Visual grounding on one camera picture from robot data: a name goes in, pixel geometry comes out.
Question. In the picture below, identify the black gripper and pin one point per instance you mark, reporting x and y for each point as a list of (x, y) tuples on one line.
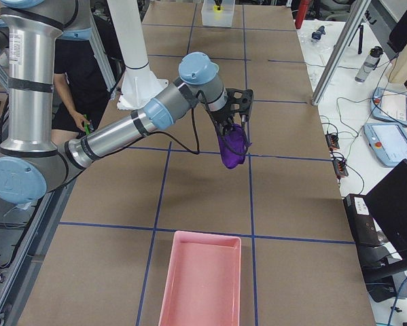
[(222, 116)]

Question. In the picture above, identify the purple cloth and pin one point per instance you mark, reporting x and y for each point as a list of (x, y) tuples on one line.
[(233, 146)]

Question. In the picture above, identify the yellow paper cup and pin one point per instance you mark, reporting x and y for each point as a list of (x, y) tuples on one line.
[(217, 8)]

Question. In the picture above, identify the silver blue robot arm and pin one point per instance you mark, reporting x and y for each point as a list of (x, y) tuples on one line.
[(57, 94)]

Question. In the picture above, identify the black power box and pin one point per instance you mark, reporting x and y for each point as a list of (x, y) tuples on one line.
[(361, 223)]

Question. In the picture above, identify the clear plastic bin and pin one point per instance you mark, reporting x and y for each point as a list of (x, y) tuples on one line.
[(217, 19)]

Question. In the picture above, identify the folded blue umbrella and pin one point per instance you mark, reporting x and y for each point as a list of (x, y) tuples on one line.
[(317, 35)]

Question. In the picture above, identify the red cylinder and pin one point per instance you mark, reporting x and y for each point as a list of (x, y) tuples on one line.
[(301, 13)]

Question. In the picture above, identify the person in black shirt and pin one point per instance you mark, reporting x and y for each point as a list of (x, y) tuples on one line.
[(81, 88)]

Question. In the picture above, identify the pink plastic bin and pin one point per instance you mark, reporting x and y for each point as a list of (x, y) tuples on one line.
[(203, 283)]

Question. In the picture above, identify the clear water bottle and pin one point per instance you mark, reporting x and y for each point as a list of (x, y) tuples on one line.
[(370, 63)]

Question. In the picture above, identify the far teach pendant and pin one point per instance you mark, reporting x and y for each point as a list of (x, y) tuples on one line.
[(389, 106)]

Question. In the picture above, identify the teach pendant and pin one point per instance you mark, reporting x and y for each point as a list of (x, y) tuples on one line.
[(388, 141), (389, 106)]

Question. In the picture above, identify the near teach pendant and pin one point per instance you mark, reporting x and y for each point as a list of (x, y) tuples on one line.
[(388, 141)]

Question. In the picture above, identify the black monitor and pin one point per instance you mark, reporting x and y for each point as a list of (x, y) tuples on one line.
[(387, 204)]

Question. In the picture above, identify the black monitor stand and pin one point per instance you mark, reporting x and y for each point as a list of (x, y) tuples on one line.
[(383, 272)]

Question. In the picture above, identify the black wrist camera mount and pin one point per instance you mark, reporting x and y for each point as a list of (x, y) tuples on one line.
[(240, 102)]

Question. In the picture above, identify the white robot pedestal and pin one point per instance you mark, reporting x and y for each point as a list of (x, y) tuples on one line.
[(139, 84)]

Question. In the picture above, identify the aluminium frame post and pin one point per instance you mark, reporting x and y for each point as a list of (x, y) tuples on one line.
[(348, 31)]

